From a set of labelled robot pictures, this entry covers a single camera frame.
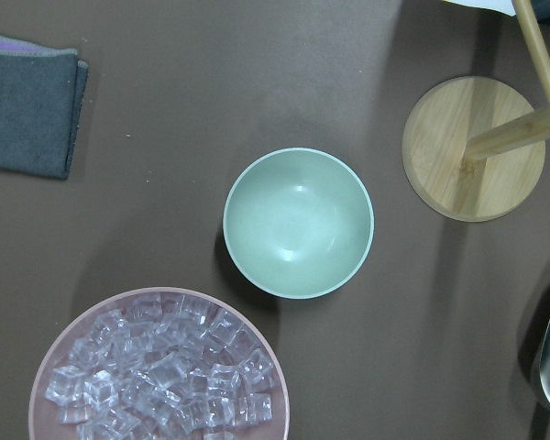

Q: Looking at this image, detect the pile of ice cubes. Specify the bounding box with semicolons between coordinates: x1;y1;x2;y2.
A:
44;292;278;439

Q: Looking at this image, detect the green bowl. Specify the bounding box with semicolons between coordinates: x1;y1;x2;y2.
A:
222;148;375;300

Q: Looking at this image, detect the wooden mug tree stand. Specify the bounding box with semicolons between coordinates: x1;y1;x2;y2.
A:
401;1;550;222

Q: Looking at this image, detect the grey folded cloth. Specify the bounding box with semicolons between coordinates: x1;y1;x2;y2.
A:
0;36;89;180

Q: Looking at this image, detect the pink bowl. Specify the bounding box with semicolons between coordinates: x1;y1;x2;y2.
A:
28;287;291;439

